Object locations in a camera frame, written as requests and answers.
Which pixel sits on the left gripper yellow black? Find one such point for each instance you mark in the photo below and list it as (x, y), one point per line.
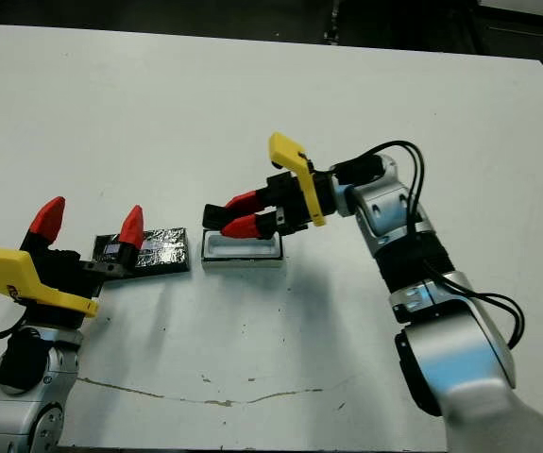
(58, 283)

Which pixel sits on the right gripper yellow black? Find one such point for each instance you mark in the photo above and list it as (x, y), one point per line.
(316, 198)

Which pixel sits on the black box lid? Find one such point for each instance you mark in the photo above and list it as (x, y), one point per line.
(167, 247)

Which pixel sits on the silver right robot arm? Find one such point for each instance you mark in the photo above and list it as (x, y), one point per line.
(464, 358)

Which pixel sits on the white cabinet edge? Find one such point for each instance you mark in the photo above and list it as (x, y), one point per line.
(526, 5)

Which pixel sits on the white-lined camera box base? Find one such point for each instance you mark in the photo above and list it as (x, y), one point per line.
(242, 262)

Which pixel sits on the black ribbed post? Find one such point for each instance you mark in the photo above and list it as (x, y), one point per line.
(332, 21)

